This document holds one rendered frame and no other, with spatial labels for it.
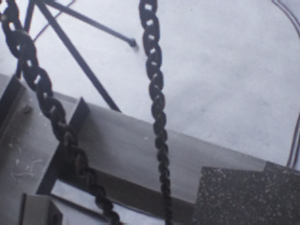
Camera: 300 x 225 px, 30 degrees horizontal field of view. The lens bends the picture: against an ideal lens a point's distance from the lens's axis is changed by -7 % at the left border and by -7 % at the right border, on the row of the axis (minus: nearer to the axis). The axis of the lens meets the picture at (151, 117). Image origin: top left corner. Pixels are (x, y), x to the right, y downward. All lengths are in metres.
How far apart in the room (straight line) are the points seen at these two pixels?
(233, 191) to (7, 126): 0.63
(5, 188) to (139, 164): 0.32
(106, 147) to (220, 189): 0.40
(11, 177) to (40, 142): 0.11
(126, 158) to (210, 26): 1.04
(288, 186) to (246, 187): 0.08
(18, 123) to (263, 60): 1.06
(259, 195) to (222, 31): 1.31
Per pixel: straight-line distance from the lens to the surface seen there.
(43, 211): 0.25
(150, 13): 0.37
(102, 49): 2.23
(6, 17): 0.29
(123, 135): 1.31
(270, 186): 0.98
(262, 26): 2.23
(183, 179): 1.25
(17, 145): 1.36
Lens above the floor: 1.83
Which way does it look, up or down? 63 degrees down
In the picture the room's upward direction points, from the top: 18 degrees counter-clockwise
